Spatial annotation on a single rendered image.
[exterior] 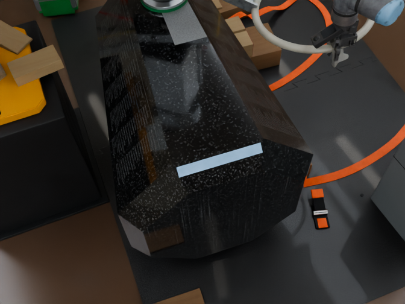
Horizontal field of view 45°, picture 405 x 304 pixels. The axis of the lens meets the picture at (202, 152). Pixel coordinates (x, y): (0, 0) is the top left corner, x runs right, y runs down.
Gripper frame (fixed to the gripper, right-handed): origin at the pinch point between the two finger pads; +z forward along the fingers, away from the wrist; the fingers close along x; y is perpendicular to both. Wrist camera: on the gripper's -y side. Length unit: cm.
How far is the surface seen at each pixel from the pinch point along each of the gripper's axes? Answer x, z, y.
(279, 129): -16.5, 15.8, -23.8
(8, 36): 49, 0, -126
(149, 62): 18, 1, -68
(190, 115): -11, 2, -57
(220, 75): 5.7, 2.8, -42.0
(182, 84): 4, 2, -57
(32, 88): 20, 4, -117
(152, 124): -10, 5, -72
